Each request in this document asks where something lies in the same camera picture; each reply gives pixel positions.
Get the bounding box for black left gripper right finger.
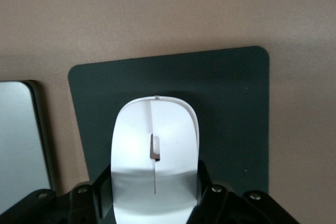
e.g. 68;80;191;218
188;160;301;224

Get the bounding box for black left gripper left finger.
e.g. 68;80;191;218
0;163;114;224

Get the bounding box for white computer mouse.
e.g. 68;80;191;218
110;95;203;224

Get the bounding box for dark grey mouse pad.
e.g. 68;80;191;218
67;46;271;198

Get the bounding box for silver closed laptop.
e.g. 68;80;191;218
0;80;55;201

